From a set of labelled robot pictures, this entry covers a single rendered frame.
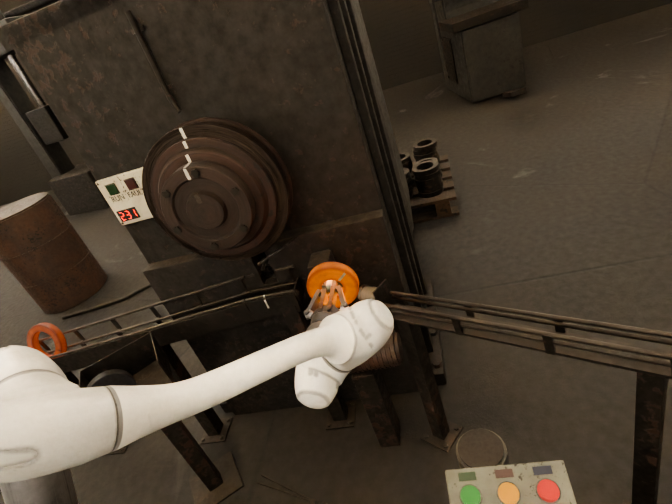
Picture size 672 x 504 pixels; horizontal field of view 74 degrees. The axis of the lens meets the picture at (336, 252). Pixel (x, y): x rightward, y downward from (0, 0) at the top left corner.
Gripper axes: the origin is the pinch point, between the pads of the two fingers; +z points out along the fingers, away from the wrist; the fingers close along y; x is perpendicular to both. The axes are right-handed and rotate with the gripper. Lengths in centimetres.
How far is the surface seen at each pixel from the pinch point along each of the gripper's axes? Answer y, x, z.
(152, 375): -75, -24, -2
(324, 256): -6.4, -5.7, 22.0
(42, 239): -268, -33, 170
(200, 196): -31.1, 31.4, 10.8
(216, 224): -30.5, 21.7, 10.3
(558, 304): 79, -88, 64
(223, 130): -20, 45, 21
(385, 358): 7.5, -35.7, -0.2
